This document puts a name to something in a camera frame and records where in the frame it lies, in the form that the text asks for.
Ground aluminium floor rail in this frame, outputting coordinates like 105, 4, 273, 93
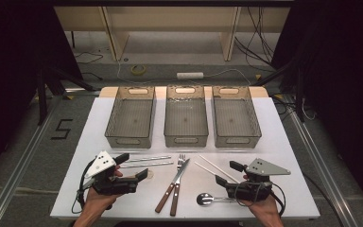
285, 97, 360, 227
0, 94, 64, 227

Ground white power cable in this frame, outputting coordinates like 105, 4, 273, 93
116, 60, 252, 87

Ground smoky clear plastic bin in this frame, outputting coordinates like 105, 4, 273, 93
164, 85, 210, 148
211, 85, 263, 148
104, 86, 157, 149

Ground yellow tape roll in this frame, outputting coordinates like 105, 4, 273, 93
130, 64, 147, 77

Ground light wooden desk frame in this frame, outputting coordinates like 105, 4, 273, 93
54, 6, 291, 62

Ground black cable bundle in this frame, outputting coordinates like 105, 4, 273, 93
234, 7, 277, 69

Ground black curtain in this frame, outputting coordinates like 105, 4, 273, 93
270, 0, 363, 218
0, 0, 83, 183

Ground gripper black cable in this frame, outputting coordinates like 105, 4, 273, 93
71, 159, 96, 215
234, 181, 287, 218

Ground knife with wooden handle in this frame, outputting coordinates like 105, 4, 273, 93
154, 158, 191, 214

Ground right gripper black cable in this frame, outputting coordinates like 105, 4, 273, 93
234, 181, 287, 218

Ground person's left hand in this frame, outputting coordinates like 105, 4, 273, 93
82, 168, 124, 218

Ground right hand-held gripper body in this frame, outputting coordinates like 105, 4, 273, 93
226, 157, 292, 202

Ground metal spoon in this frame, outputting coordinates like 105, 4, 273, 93
196, 192, 234, 206

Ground fork with wooden handle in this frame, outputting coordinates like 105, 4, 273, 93
169, 153, 187, 218

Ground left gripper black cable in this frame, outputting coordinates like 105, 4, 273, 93
71, 159, 96, 215

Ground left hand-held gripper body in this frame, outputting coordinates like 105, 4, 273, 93
84, 150, 139, 196

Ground black metal stand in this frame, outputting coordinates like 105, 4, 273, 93
36, 67, 95, 126
254, 60, 306, 122

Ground white power strip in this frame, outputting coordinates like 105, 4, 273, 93
176, 72, 205, 80

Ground person's right hand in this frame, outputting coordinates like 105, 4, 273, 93
239, 175, 281, 221

